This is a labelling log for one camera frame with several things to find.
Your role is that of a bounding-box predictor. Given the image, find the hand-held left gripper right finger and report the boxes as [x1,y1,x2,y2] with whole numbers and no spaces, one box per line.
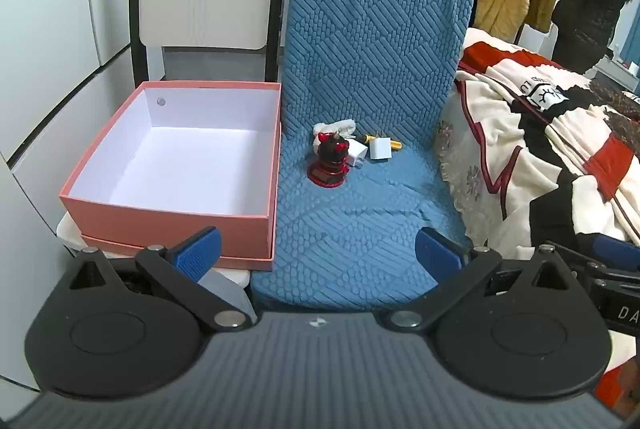
[389,226,577,329]

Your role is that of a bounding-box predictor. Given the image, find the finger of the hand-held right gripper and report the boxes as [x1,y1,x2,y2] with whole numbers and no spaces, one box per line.
[547,234,640,292]

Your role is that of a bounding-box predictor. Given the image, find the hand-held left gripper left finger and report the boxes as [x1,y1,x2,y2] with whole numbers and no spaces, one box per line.
[65,225,249,330]

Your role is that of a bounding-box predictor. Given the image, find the pink cardboard box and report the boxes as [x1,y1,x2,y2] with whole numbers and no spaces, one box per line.
[59,80,282,272]

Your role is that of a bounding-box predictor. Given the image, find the white stool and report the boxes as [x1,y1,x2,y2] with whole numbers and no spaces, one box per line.
[56,213,252,292]

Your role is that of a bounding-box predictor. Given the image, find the red cloth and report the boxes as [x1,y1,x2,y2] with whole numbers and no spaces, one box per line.
[597,355,640,419]

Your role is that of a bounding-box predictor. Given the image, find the red white black blanket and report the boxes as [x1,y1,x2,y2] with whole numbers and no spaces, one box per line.
[452,41,640,261]

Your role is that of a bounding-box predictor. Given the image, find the white charger plug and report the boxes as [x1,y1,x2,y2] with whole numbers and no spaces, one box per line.
[369,137,392,162]
[346,140,369,169]

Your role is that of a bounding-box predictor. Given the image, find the red black figurine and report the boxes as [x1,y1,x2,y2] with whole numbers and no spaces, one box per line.
[307,132,351,188]

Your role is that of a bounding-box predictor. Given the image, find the white plush toy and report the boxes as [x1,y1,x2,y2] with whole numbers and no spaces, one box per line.
[313,118,357,145]

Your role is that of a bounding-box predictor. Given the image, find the white wardrobe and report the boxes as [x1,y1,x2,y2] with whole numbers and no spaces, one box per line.
[0,0,151,390]

